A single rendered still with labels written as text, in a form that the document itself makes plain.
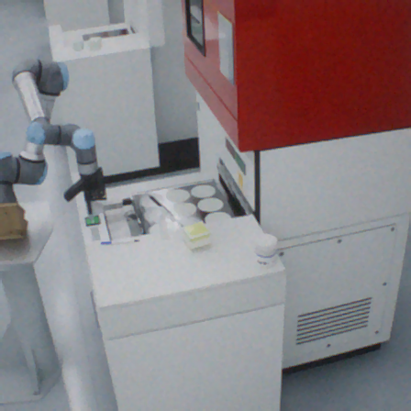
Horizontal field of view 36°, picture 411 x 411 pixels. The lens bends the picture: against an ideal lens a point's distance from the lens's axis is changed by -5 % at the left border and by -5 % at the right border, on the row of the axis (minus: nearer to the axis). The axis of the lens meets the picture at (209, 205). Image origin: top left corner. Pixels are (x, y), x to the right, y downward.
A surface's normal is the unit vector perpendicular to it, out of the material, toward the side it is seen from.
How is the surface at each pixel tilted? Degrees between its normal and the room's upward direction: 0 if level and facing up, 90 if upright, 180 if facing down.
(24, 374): 0
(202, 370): 90
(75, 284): 0
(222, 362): 90
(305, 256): 90
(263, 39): 90
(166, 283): 0
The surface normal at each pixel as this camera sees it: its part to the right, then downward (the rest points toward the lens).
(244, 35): 0.26, 0.51
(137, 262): -0.04, -0.84
